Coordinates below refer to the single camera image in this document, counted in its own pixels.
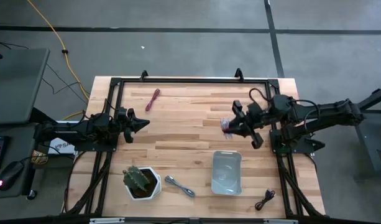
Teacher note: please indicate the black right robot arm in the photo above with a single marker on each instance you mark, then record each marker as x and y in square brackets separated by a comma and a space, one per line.
[327, 113]

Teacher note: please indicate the black computer mouse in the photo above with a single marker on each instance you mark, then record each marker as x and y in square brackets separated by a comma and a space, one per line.
[10, 175]

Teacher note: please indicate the grey metal bracket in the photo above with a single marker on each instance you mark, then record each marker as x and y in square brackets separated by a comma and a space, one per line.
[107, 221]
[280, 221]

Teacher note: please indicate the green cactus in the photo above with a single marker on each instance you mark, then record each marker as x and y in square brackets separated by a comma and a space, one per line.
[135, 179]

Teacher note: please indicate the yellow-black patterned item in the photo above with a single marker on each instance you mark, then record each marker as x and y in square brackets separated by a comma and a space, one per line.
[39, 157]

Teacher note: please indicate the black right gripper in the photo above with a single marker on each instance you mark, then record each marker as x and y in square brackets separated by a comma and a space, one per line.
[255, 118]

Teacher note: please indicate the white hexagonal plant pot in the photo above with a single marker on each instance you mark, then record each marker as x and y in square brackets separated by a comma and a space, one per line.
[157, 186]

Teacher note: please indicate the dark grey desk panel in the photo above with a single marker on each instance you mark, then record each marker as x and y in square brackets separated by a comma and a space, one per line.
[16, 84]

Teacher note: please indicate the grey side desk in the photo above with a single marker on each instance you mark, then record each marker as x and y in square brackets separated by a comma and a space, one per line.
[19, 137]

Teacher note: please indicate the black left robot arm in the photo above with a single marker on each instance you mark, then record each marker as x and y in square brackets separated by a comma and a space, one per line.
[69, 129]

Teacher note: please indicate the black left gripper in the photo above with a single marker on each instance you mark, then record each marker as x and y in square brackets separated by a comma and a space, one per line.
[128, 124]

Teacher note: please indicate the white printed sign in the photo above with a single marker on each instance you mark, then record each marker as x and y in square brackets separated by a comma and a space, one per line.
[61, 147]

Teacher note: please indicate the black metal stand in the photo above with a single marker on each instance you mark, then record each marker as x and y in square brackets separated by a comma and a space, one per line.
[369, 137]

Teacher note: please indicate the light grey plastic bin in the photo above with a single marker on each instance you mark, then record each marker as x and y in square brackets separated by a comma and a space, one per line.
[226, 183]

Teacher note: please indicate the black frame clamp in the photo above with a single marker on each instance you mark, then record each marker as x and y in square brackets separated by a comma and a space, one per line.
[239, 74]
[144, 74]

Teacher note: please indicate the black aluminium table frame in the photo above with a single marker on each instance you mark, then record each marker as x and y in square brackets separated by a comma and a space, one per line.
[193, 80]

